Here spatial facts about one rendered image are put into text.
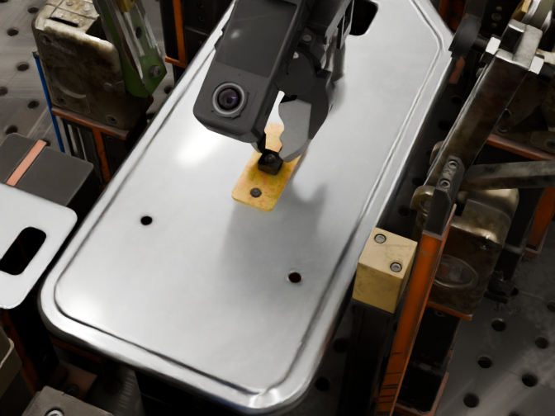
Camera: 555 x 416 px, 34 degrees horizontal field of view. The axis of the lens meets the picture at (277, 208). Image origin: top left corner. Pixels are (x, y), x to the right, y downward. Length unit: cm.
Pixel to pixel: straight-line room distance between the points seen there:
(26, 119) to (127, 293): 56
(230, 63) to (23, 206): 24
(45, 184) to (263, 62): 27
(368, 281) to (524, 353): 42
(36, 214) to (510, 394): 54
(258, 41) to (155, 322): 23
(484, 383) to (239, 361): 41
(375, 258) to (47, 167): 31
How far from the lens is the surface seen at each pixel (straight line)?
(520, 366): 105
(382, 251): 65
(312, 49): 64
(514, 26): 59
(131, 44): 81
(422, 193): 67
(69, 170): 81
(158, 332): 69
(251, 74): 60
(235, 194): 75
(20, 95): 126
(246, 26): 62
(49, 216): 76
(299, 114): 69
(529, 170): 66
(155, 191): 76
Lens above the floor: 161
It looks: 55 degrees down
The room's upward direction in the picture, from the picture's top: 2 degrees clockwise
